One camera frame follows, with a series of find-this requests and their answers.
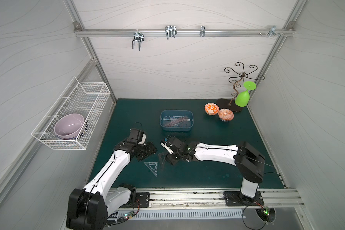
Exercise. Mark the white cable duct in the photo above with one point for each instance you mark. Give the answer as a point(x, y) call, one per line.
point(189, 214)

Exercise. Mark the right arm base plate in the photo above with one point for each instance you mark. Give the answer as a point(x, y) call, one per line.
point(237, 199)

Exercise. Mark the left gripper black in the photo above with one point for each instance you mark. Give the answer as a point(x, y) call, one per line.
point(145, 149)

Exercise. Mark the metal hook middle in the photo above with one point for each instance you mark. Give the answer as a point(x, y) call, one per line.
point(170, 31)

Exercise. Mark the aluminium rail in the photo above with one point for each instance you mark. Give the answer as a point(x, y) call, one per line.
point(93, 33)
point(213, 198)

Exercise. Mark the blue plastic storage box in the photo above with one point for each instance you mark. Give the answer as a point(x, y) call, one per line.
point(180, 113)

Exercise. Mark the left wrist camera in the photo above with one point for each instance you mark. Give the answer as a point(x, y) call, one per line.
point(137, 136)

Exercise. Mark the orange patterned bowl left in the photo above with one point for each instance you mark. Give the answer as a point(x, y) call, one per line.
point(211, 109)

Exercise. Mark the aluminium front rail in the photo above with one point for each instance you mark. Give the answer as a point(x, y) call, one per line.
point(213, 198)

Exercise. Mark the clear triangle ruler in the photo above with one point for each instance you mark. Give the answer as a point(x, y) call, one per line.
point(153, 167)

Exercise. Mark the stencil ruler large dark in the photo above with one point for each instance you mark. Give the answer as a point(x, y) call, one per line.
point(173, 121)

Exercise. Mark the metal hook small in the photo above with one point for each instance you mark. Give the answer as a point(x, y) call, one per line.
point(202, 31)

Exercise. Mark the metal hook right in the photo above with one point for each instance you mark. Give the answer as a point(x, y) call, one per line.
point(272, 32)

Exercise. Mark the brown metal cup stand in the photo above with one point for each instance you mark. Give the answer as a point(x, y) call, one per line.
point(237, 81)

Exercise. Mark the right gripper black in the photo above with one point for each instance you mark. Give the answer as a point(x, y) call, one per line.
point(170, 156)

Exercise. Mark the aluminium top rail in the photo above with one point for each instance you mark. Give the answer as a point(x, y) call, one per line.
point(93, 33)

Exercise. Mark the white wire basket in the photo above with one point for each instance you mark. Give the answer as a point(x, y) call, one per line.
point(85, 98)

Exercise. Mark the lilac bowl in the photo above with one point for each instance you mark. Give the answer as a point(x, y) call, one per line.
point(69, 126)

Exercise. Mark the thin clear straight ruler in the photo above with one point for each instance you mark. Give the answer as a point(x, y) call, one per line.
point(167, 118)

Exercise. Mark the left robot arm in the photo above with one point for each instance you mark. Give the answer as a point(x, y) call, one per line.
point(89, 207)

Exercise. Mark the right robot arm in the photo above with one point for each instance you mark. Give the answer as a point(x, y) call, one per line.
point(249, 161)

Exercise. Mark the dark triangle ruler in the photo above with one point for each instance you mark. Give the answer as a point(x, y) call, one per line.
point(184, 122)
point(162, 159)

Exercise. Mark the green table mat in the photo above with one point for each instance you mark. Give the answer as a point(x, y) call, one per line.
point(145, 114)

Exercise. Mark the clear protractor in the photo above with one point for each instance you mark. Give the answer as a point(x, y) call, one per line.
point(173, 122)

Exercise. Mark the metal hook left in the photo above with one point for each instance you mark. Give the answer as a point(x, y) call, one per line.
point(138, 38)

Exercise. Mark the green plastic goblet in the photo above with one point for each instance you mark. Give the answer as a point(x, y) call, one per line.
point(243, 98)

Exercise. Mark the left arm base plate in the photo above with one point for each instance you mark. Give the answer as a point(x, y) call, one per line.
point(139, 200)

